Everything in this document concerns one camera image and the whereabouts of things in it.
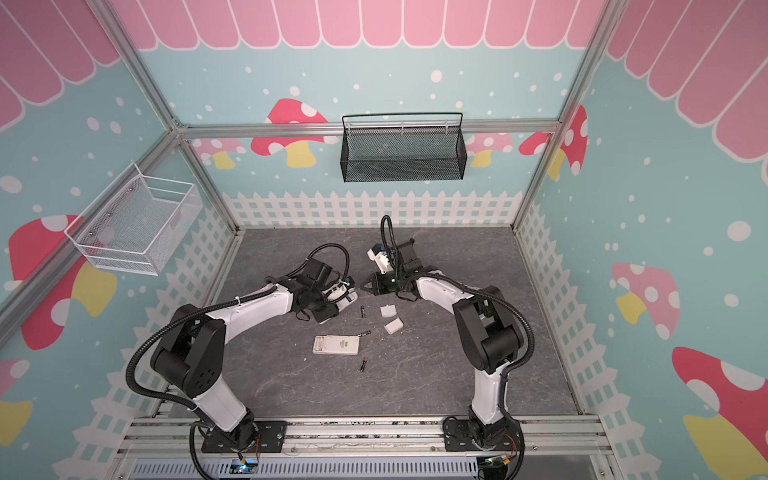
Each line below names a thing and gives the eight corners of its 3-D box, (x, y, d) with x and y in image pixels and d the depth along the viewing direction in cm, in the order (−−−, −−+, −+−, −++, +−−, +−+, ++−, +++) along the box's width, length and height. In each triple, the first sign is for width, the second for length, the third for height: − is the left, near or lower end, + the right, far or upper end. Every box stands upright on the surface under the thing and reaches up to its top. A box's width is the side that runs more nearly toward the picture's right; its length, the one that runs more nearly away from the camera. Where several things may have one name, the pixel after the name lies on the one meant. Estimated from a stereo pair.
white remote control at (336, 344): (312, 354, 90) (311, 351, 89) (315, 338, 93) (314, 335, 92) (359, 354, 90) (358, 351, 89) (360, 338, 93) (359, 335, 92)
